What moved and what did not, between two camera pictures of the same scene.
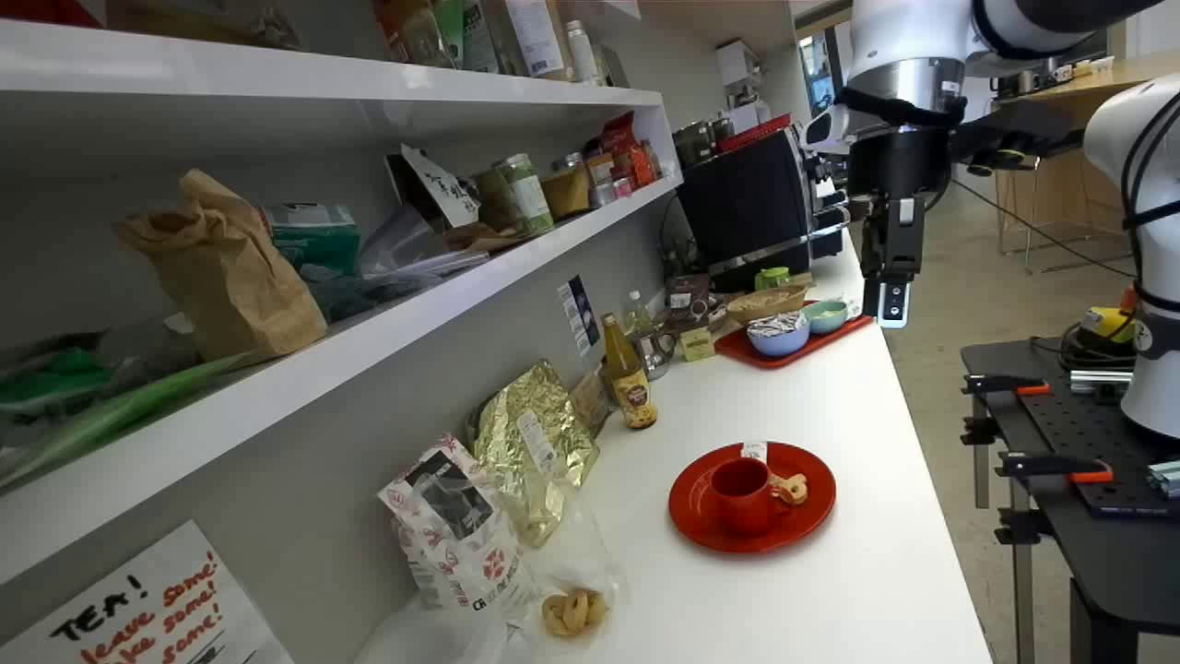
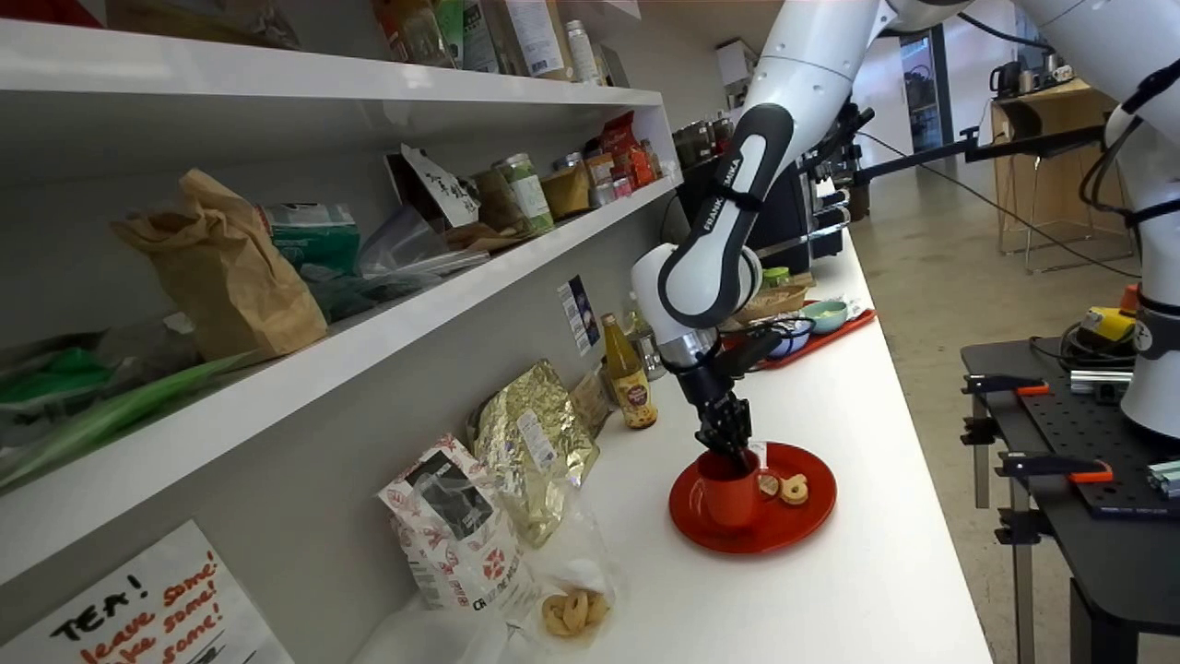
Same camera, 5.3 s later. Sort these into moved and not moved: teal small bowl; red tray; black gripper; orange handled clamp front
Moved: black gripper
Not moved: red tray; orange handled clamp front; teal small bowl
